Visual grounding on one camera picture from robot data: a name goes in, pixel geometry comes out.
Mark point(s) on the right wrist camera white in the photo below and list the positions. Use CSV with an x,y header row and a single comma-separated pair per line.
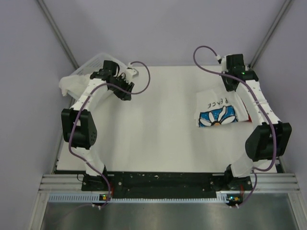
x,y
222,61

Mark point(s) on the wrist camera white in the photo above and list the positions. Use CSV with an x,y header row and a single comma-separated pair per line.
x,y
131,72
222,61

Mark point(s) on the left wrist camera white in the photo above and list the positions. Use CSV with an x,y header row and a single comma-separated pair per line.
x,y
131,72

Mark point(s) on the red folded t-shirt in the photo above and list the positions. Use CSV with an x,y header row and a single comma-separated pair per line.
x,y
249,118

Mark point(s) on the grey slotted cable duct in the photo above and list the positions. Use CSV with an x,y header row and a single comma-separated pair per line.
x,y
96,198

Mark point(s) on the aluminium frame rail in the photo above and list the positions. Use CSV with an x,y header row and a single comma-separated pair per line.
x,y
266,183

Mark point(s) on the cream cloth in basket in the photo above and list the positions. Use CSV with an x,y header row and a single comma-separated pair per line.
x,y
74,85

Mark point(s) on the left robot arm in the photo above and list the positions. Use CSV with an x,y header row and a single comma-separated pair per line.
x,y
79,129

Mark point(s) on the white plastic basket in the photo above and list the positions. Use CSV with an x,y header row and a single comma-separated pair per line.
x,y
96,63

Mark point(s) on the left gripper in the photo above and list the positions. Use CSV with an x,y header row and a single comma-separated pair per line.
x,y
123,96

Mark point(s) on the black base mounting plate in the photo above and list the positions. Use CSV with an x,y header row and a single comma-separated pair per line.
x,y
160,185

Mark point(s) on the white peace flower t-shirt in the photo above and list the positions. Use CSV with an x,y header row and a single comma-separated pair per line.
x,y
218,107

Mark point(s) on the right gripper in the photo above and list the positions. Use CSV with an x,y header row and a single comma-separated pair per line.
x,y
228,88

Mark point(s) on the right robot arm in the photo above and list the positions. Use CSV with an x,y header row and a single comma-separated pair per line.
x,y
270,135

